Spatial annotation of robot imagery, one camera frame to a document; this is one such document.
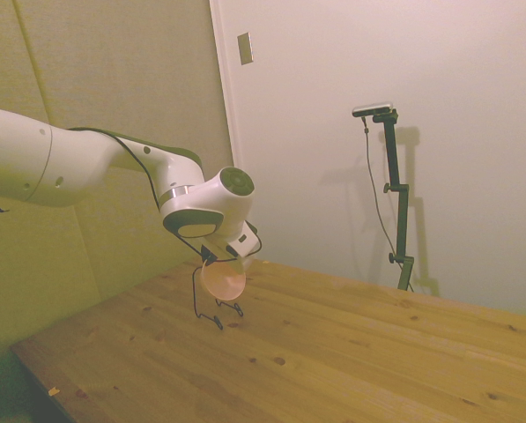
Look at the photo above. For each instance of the grey wall switch plate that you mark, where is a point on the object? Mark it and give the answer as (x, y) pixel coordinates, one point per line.
(245, 48)

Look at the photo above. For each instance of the black camera stand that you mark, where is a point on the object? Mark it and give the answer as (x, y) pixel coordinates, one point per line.
(399, 198)

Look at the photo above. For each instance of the round orange disc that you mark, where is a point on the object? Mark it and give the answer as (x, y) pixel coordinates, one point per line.
(223, 282)

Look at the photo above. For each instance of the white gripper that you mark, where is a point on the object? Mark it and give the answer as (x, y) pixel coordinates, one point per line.
(240, 242)

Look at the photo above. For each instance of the small yellow paper scrap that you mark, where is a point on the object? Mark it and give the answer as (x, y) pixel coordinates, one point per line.
(54, 391)

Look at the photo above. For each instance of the grey exterior camera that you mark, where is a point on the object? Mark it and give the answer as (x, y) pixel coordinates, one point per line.
(372, 109)

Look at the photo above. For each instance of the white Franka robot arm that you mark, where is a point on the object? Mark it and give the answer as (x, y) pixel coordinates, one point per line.
(68, 167)

